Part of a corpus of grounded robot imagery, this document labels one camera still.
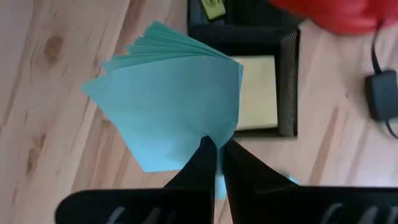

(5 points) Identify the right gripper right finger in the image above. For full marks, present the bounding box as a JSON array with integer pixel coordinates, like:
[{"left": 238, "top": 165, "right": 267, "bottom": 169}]
[{"left": 223, "top": 139, "right": 398, "bottom": 224}]

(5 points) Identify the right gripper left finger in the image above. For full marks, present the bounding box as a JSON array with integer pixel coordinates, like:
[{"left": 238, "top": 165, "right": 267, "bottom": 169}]
[{"left": 55, "top": 136, "right": 218, "bottom": 224}]

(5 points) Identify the teal sticky note pad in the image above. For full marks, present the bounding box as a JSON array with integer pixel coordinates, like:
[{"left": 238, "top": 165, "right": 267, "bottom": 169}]
[{"left": 80, "top": 20, "right": 299, "bottom": 200}]

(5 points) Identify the yellow sticky note pad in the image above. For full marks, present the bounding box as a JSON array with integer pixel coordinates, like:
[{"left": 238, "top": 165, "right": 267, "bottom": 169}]
[{"left": 229, "top": 55, "right": 279, "bottom": 131}]

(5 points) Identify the black mesh desk organizer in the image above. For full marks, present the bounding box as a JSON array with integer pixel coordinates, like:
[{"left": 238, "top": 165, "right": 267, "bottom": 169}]
[{"left": 186, "top": 0, "right": 302, "bottom": 139}]

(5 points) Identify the red desk lamp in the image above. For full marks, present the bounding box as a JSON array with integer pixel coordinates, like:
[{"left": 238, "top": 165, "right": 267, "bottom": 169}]
[{"left": 269, "top": 0, "right": 398, "bottom": 35}]

